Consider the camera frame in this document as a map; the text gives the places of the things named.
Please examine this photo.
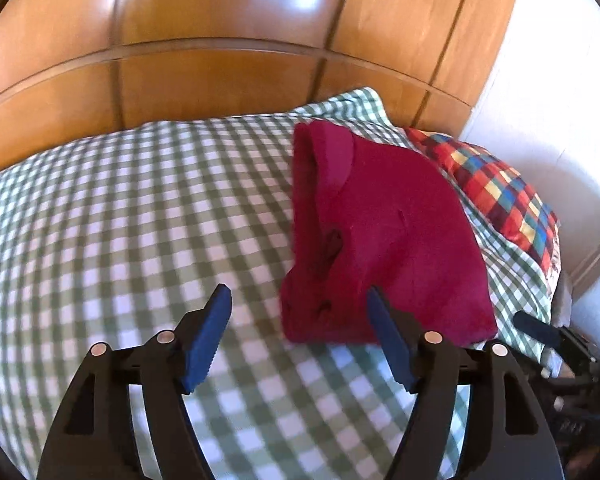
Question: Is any wooden panelled headboard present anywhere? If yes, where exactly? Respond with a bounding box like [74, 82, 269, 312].
[0, 0, 515, 170]

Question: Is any multicolour plaid pillow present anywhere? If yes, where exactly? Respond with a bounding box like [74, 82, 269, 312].
[406, 128, 562, 290]

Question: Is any green white checkered bedsheet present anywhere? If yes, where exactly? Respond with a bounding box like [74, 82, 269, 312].
[0, 86, 554, 480]

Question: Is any dark red garment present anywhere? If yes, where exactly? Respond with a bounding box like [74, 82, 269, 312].
[280, 120, 496, 346]

